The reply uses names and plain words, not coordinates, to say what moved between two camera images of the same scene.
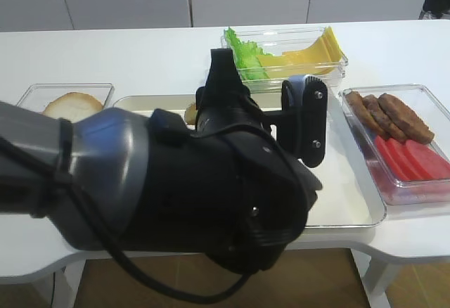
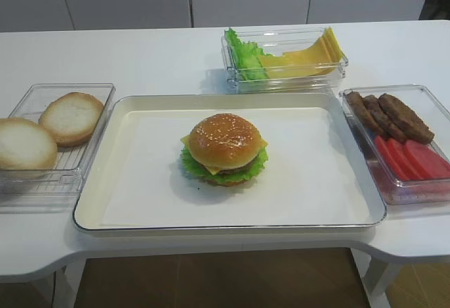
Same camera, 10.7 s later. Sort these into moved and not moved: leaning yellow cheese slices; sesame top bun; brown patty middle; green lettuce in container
Moved: sesame top bun
Not moved: leaning yellow cheese slices; green lettuce in container; brown patty middle
